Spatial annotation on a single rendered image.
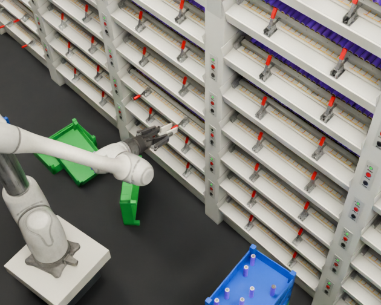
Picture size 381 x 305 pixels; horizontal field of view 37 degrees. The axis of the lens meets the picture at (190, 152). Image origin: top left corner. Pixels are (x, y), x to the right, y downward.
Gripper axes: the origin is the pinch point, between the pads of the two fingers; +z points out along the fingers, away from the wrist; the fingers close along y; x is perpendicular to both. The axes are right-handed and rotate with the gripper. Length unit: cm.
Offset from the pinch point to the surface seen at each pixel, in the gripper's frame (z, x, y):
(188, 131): 8.4, -1.5, 4.2
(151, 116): 14.6, -16.4, -26.4
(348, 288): 13, -20, 98
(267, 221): 13, -20, 55
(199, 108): 4.6, 17.7, 11.3
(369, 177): -4, 46, 91
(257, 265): -14, -12, 70
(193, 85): 9.1, 22.1, 1.9
